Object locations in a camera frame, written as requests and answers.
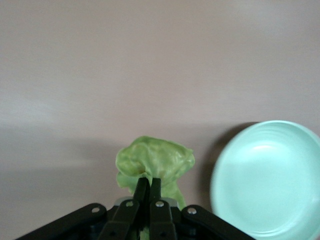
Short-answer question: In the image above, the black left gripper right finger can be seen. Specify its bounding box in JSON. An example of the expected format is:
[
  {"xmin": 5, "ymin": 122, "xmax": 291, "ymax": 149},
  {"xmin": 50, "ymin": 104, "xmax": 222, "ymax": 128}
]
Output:
[{"xmin": 149, "ymin": 177, "xmax": 256, "ymax": 240}]

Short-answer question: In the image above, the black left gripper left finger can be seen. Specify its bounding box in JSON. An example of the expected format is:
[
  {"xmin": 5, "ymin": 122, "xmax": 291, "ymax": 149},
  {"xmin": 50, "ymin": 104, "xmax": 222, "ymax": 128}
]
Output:
[{"xmin": 14, "ymin": 177, "xmax": 151, "ymax": 240}]

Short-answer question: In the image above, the green lettuce leaf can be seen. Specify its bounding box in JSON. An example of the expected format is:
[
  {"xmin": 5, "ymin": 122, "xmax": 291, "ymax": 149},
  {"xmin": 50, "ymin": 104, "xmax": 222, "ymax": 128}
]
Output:
[{"xmin": 115, "ymin": 135, "xmax": 196, "ymax": 240}]

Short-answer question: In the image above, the pale green round plate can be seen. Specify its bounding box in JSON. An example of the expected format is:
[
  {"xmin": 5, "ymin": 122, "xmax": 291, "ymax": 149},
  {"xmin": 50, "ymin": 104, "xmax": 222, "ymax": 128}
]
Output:
[{"xmin": 209, "ymin": 120, "xmax": 320, "ymax": 239}]

